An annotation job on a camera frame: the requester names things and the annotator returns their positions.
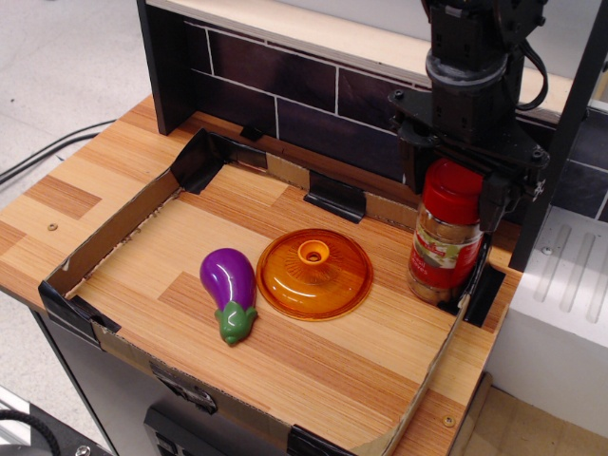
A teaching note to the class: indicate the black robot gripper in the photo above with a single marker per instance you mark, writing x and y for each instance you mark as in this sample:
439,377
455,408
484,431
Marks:
479,130

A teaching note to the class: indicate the basil bottle red lid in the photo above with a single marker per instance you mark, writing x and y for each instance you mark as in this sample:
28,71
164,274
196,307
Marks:
447,237

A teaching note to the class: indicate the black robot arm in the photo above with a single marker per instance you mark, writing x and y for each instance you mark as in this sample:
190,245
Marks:
475,64

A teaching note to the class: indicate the cardboard fence with black tape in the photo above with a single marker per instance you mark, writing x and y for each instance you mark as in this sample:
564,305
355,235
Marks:
393,377

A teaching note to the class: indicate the dark brick backsplash shelf unit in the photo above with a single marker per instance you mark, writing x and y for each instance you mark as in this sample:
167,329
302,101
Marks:
314,88

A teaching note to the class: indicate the orange glass pot lid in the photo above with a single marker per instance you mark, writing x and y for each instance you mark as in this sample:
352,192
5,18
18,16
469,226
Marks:
314,274

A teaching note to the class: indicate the white toy sink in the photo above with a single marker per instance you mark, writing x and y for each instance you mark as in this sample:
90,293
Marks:
551,351

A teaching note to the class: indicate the purple toy eggplant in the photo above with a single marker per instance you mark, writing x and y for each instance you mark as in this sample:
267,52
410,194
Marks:
228,277

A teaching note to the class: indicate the black cabinet under table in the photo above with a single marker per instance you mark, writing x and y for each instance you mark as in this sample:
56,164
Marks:
151,410

